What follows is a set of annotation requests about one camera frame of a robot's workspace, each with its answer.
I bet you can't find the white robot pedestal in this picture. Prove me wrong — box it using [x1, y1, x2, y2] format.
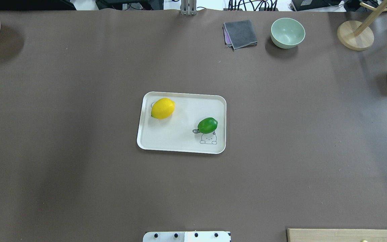
[142, 231, 231, 242]

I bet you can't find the cream serving tray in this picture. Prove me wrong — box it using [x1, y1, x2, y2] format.
[137, 91, 227, 154]

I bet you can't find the grey folded cloth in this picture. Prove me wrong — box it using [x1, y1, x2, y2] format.
[223, 19, 258, 50]

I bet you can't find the aluminium frame post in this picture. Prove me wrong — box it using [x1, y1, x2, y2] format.
[180, 0, 197, 15]

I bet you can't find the yellow lemon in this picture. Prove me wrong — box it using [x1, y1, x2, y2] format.
[151, 98, 175, 119]

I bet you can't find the green ceramic bowl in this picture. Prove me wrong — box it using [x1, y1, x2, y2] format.
[271, 18, 306, 49]

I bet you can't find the green lime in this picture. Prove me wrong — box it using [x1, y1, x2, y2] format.
[198, 117, 218, 134]

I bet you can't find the wooden cup stand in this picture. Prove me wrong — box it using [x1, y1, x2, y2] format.
[337, 0, 387, 51]

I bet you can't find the wooden cutting board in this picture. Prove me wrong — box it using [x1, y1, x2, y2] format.
[287, 228, 387, 242]

